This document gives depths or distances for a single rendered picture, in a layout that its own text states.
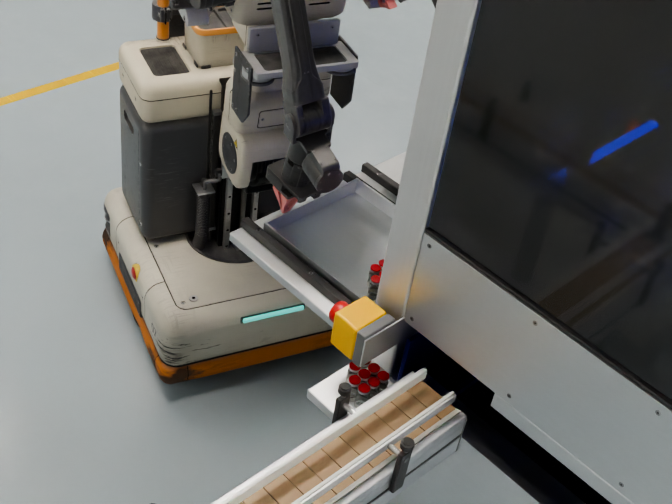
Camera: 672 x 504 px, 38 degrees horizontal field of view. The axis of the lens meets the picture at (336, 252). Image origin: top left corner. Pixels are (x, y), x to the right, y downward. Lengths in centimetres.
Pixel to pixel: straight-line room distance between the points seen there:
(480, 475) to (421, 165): 54
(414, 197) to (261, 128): 95
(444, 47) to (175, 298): 150
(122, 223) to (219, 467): 78
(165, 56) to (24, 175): 109
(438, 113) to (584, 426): 49
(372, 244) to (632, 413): 76
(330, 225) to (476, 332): 58
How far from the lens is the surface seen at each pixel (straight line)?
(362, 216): 201
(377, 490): 150
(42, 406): 279
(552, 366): 142
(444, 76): 135
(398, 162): 219
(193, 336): 262
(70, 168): 360
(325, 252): 191
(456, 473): 170
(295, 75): 172
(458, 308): 149
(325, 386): 166
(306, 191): 186
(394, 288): 158
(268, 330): 272
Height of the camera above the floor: 211
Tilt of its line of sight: 40 degrees down
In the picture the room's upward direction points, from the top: 9 degrees clockwise
